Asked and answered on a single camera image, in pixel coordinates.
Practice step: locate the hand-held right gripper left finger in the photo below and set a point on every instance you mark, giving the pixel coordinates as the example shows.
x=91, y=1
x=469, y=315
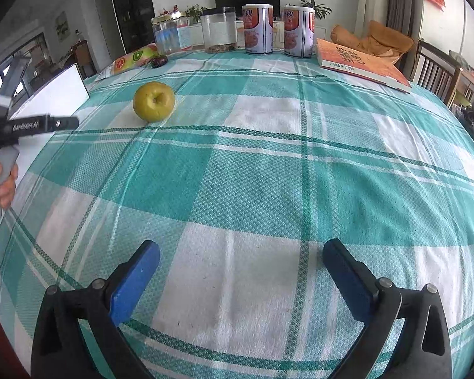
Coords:
x=136, y=284

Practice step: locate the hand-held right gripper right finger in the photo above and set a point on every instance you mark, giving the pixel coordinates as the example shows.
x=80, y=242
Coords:
x=347, y=280

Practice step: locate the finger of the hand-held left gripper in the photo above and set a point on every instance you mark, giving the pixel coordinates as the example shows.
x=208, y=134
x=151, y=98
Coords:
x=63, y=122

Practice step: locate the small yellow-green apple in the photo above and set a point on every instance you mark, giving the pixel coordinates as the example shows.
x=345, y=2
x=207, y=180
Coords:
x=154, y=102

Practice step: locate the person's left hand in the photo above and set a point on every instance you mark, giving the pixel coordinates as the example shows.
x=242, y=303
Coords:
x=7, y=189

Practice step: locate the white foam board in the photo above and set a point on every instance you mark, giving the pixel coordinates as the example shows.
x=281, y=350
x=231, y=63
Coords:
x=55, y=94

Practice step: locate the wooden chair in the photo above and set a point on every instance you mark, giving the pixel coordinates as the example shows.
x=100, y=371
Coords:
x=83, y=57
x=434, y=73

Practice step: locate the colourful printed packet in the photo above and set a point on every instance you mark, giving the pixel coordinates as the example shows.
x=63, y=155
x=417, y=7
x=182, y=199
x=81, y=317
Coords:
x=132, y=61

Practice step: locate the dark water chestnut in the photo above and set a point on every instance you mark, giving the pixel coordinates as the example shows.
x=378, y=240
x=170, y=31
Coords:
x=159, y=61

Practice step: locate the teal plaid tablecloth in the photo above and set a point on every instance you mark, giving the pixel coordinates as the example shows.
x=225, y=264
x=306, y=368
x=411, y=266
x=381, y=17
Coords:
x=260, y=185

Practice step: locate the dark display cabinet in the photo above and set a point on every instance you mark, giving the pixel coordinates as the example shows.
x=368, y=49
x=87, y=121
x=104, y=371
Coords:
x=132, y=8

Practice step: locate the glass jar with gold lid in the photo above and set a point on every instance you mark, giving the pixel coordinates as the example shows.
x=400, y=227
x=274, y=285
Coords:
x=168, y=35

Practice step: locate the red clothing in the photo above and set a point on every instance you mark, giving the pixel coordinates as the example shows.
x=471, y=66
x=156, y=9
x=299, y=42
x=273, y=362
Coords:
x=0, y=343

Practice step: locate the red flower plant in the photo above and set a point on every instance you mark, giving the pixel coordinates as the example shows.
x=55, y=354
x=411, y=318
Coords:
x=170, y=10

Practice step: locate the green potted plant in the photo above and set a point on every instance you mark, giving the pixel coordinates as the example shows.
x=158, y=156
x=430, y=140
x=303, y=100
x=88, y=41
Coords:
x=195, y=12

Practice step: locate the clear container with black lid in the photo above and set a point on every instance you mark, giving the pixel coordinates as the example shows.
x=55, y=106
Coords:
x=218, y=31

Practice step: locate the orange book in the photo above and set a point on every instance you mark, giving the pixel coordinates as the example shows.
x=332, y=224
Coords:
x=359, y=63

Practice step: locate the orange cloth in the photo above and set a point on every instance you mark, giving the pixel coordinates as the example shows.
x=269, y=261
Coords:
x=379, y=41

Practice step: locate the leafy green houseplant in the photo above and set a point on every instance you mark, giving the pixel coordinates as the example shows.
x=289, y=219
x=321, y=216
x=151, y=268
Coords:
x=318, y=8

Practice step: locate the grey and white curtains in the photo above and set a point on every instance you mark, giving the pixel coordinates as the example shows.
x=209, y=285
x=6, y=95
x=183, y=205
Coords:
x=395, y=4

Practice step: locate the framed wall picture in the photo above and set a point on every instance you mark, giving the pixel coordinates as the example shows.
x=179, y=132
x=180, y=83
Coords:
x=62, y=25

